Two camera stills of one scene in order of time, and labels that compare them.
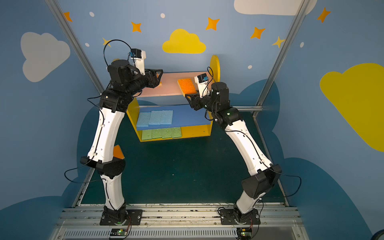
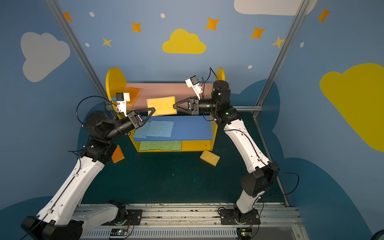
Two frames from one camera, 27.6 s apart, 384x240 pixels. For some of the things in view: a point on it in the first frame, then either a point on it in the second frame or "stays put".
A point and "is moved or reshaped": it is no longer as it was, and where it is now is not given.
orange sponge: x=117 y=152 stays put
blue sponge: x=166 y=117 to x=162 y=128
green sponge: x=156 y=133 to x=155 y=145
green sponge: x=176 y=132 to x=176 y=145
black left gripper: x=151 y=78 to x=135 y=119
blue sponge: x=143 y=119 is moved or reshaped
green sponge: x=146 y=134 to x=145 y=145
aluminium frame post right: x=259 y=104 stays put
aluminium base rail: x=182 y=221 stays put
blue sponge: x=155 y=117 to x=157 y=130
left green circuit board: x=118 y=232 stays put
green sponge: x=166 y=133 to x=165 y=145
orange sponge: x=187 y=86 to x=210 y=157
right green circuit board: x=244 y=233 stays put
